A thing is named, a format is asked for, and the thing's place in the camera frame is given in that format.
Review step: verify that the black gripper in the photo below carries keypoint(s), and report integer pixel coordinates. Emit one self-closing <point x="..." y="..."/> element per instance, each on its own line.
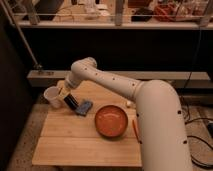
<point x="71" y="102"/>

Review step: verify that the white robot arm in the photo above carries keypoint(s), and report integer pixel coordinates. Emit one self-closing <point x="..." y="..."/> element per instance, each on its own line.
<point x="159" y="115"/>

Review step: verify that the white ceramic cup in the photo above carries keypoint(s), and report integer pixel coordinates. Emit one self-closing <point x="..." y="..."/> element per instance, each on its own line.
<point x="51" y="94"/>

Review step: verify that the wooden board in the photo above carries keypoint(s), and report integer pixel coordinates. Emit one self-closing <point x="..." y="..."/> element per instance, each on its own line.
<point x="70" y="140"/>

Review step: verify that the metal tripod pole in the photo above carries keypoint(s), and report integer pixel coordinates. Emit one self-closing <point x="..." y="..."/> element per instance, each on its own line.
<point x="37" y="66"/>

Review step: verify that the orange bowl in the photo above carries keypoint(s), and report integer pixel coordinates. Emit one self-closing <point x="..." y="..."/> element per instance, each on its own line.
<point x="111" y="121"/>

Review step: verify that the back shelf ledge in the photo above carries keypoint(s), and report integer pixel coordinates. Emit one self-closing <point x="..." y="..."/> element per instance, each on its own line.
<point x="70" y="23"/>

